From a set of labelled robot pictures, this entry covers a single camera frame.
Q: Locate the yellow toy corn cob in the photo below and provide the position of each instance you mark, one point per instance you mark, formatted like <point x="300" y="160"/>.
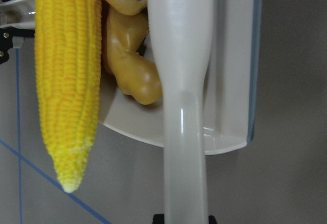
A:
<point x="68" y="69"/>

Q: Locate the beige plastic dustpan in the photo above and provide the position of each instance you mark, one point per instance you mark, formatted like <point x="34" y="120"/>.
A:
<point x="229" y="86"/>

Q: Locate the white brush with black bristles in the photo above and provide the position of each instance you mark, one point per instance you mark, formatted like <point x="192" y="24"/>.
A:
<point x="181" y="34"/>

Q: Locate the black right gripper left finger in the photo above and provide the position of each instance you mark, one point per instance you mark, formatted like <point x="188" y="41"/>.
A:
<point x="158" y="219"/>

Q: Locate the brown toy ginger root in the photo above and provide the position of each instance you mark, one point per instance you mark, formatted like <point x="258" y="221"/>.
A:
<point x="135" y="75"/>

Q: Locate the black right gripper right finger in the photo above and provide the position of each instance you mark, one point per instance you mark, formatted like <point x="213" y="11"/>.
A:
<point x="212" y="220"/>

